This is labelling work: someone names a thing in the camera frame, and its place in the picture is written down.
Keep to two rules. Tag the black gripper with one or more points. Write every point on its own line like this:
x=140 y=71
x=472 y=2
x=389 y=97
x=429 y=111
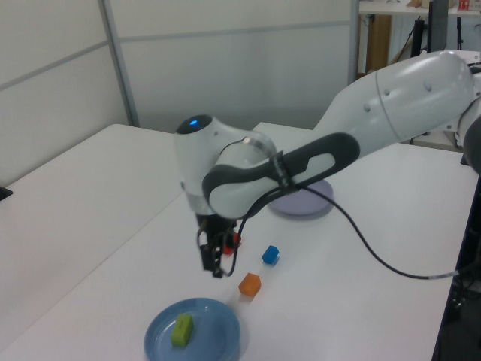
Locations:
x=216 y=225

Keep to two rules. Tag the red cylinder block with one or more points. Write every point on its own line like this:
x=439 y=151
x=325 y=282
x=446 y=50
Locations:
x=237 y=239

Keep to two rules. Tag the orange block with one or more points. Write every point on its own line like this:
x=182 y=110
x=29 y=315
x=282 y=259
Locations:
x=249 y=284

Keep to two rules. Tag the blue block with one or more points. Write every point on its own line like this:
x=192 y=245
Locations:
x=270 y=254

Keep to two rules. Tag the green block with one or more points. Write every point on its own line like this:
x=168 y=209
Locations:
x=182 y=330

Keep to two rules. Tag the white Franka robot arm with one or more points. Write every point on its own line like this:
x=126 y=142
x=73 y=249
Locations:
x=394 y=105

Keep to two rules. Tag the blue plate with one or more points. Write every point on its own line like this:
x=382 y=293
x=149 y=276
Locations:
x=214 y=331

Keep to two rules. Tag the purple plate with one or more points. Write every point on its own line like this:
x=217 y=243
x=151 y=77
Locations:
x=300 y=206

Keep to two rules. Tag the tan wooden panel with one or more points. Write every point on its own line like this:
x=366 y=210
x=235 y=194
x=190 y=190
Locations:
x=379 y=43

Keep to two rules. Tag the black monitor stand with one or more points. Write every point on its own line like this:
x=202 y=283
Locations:
x=418 y=37

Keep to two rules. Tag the grey partition post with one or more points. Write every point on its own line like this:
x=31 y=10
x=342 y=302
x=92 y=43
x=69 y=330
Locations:
x=354 y=41

